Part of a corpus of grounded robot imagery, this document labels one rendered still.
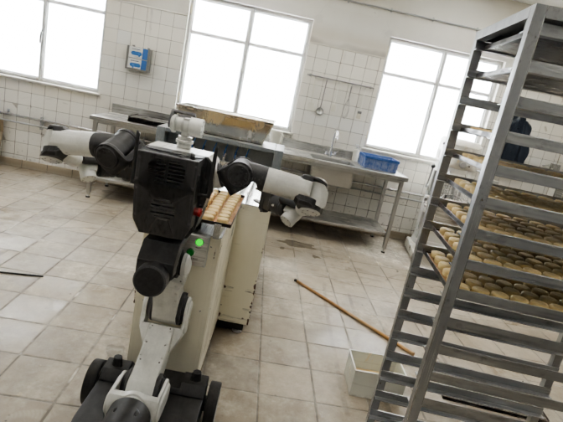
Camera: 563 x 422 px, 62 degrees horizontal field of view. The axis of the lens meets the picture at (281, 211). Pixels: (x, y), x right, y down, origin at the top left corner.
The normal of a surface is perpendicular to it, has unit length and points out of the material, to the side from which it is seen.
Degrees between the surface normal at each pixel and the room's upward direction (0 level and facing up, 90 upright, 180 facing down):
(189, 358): 90
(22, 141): 90
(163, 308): 101
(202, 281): 90
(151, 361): 33
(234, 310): 90
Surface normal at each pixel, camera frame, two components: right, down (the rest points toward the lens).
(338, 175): 0.02, 0.27
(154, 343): 0.15, -0.66
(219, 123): -0.11, 0.62
